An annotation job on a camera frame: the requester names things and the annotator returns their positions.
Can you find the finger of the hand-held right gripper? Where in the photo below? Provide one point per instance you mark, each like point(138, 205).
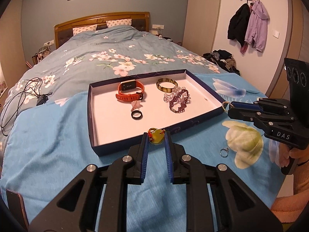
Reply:
point(241, 105)
point(243, 116)

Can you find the navy cardboard box tray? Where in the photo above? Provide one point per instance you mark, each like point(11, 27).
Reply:
point(108, 125)

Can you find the orange smartwatch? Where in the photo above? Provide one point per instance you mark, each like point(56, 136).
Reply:
point(123, 98)

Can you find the black jacket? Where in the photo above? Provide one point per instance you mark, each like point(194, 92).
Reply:
point(237, 26)

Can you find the beige wardrobe by window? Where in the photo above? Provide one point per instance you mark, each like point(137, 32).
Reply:
point(9, 48)

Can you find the amber bangle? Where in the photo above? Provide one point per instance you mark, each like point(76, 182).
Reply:
point(157, 85)

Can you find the person's right forearm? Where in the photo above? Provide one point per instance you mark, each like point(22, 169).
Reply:
point(301, 188)

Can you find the purple jacket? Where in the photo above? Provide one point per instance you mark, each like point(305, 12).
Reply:
point(258, 26)

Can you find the white wall switch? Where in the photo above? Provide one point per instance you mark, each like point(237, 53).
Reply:
point(276, 33)

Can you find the light blue blanket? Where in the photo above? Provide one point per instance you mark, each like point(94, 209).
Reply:
point(72, 164)

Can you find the dark clothes pile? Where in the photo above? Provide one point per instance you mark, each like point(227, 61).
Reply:
point(222, 59)

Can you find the wooden headboard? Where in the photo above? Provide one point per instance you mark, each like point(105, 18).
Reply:
point(96, 19)

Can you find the floral grey-blue duvet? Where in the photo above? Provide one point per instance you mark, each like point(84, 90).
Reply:
point(96, 48)

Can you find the dotted white pillow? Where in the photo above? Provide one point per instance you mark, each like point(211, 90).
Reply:
point(119, 23)
point(84, 29)

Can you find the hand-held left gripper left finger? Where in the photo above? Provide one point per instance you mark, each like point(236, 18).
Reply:
point(144, 159)

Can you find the wooden door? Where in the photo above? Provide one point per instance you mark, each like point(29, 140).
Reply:
point(289, 41)

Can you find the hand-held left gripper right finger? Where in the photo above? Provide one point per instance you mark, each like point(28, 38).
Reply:
point(169, 159)

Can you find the person's right hand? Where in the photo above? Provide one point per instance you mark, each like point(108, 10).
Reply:
point(284, 156)

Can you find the beige wardrobe by coat rack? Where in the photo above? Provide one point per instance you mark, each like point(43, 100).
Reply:
point(202, 14)

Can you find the black smartphone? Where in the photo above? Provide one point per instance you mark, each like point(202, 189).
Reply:
point(15, 207)

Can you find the white wall socket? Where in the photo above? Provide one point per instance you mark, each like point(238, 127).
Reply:
point(158, 26)
point(48, 43)

